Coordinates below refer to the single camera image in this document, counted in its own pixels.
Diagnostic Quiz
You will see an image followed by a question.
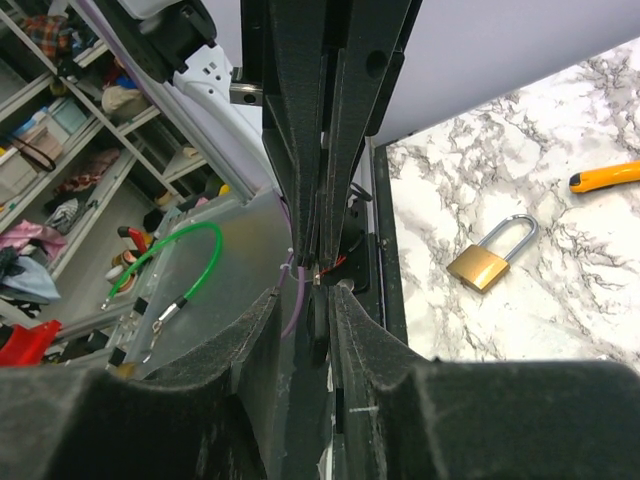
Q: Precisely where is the brass padlock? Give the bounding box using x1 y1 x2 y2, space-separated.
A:
446 214 539 295

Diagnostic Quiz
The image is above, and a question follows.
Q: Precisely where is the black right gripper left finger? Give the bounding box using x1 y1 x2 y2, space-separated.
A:
1 288 281 479

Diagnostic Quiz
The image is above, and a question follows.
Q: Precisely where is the green looped cable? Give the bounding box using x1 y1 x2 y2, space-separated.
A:
100 221 224 312

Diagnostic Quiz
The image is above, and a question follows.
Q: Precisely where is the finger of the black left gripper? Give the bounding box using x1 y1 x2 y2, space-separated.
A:
239 1 327 265
319 1 411 263

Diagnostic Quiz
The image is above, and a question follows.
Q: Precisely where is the white storage shelf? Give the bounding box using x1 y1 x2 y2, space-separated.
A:
0 0 231 351

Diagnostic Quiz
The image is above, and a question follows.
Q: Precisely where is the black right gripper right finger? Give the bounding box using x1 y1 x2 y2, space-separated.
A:
328 286 639 479

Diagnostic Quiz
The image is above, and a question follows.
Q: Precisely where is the orange utility knife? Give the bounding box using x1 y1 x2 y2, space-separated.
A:
569 161 640 194

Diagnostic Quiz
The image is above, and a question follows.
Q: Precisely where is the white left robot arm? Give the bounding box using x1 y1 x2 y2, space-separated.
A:
97 1 420 269

